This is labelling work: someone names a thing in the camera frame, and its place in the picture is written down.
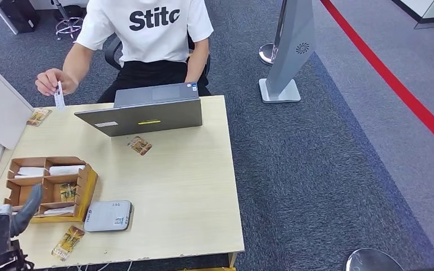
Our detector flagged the wooden card organizer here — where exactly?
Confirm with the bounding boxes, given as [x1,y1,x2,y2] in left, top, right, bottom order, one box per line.
[3,156,90,220]

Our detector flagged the black box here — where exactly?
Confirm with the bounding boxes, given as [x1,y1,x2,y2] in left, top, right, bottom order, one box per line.
[0,0,41,34]

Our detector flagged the grey laptop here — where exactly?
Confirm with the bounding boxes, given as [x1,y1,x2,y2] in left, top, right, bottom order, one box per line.
[73,81,203,138]

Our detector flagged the person's right hand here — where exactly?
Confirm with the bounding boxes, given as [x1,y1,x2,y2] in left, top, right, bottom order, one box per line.
[35,68,79,97]

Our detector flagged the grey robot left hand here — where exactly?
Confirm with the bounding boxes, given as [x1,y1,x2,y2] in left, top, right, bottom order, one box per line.
[10,183,44,238]

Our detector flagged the boxy desktop cabinet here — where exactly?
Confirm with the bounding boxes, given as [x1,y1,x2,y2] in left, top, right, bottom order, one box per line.
[0,59,35,150]

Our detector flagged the white counter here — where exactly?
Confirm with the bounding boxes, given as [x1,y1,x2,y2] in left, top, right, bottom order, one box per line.
[390,0,434,30]

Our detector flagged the grey kiosk stand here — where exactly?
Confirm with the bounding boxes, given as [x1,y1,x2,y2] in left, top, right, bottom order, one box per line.
[259,0,317,104]

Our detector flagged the chrome dome base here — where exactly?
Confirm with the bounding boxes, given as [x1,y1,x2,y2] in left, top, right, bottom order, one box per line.
[344,248,405,271]

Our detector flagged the white desk panel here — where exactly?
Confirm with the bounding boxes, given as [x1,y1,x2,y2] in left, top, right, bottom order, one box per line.
[0,0,20,35]

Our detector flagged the black office chair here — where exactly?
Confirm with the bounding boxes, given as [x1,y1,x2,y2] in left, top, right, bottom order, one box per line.
[103,33,211,77]

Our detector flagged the chrome stanchion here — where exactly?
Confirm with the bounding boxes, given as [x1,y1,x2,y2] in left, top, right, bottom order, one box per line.
[259,0,289,67]

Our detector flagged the hotel key card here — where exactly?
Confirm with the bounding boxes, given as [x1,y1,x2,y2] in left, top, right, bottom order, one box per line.
[26,107,53,127]
[128,135,153,156]
[59,182,79,203]
[51,225,85,261]

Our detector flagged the chrome stool base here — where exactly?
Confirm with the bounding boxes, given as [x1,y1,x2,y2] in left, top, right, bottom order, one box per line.
[51,0,85,42]

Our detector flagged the white cables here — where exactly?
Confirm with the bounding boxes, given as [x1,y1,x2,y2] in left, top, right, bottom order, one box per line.
[76,261,133,271]

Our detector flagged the grey-white card reader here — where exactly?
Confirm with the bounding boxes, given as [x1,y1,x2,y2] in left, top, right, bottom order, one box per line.
[84,200,133,233]

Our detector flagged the yellow object under table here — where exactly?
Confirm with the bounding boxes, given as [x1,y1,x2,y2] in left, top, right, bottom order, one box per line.
[176,266,236,271]

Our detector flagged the white ID card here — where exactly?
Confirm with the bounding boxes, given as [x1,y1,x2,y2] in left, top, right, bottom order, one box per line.
[54,81,66,112]

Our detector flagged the person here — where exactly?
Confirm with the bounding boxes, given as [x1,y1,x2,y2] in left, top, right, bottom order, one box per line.
[35,0,215,103]

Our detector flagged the white card stack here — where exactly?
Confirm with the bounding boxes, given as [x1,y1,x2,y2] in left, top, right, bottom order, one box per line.
[49,165,86,176]
[41,206,75,216]
[15,167,46,179]

